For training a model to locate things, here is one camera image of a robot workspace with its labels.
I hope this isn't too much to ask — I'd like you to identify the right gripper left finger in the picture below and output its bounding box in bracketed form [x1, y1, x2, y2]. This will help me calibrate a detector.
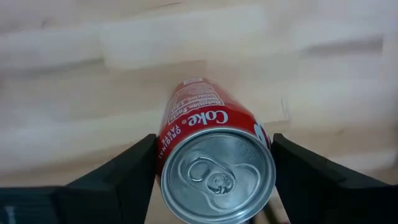
[57, 133, 158, 224]

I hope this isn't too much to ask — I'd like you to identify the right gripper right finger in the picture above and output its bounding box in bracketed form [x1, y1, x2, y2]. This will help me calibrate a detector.
[271, 133, 398, 224]

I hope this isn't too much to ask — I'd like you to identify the red Coca-Cola can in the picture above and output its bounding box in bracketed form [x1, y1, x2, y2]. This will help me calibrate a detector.
[156, 77, 277, 224]

